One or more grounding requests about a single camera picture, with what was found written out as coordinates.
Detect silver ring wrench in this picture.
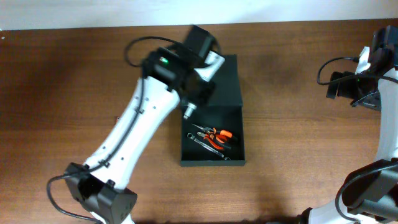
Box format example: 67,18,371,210
187,133,230,161

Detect black box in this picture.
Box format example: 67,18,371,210
180,55,246,167

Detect red black cutting pliers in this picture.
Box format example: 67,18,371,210
197,132,231,150

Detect orange black long-nose pliers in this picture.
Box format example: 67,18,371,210
192,123,238,141

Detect yellow black screwdriver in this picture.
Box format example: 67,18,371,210
183,103,197,119

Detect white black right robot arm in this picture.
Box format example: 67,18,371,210
296,25,397,223

